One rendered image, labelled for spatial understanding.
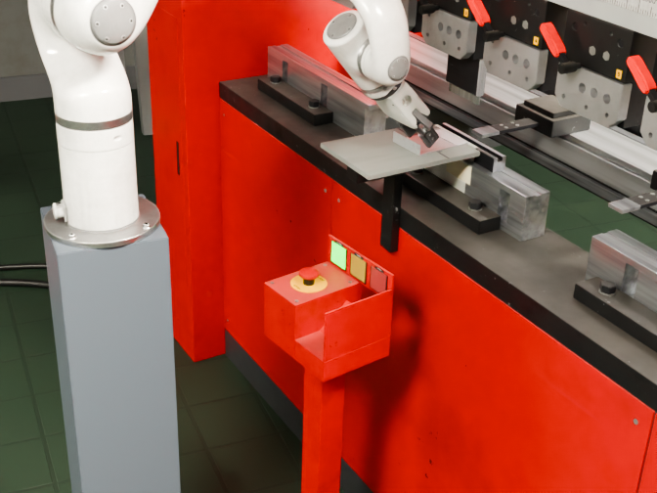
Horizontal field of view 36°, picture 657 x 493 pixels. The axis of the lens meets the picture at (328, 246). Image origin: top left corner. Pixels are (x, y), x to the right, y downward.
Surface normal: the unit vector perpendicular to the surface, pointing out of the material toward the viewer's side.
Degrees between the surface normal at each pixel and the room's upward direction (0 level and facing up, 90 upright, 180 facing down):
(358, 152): 0
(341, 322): 90
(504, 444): 90
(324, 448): 90
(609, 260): 90
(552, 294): 0
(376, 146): 0
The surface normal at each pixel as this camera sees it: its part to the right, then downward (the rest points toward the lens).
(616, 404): -0.86, 0.22
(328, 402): 0.60, 0.39
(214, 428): 0.03, -0.88
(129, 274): 0.37, 0.44
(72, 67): 0.09, -0.50
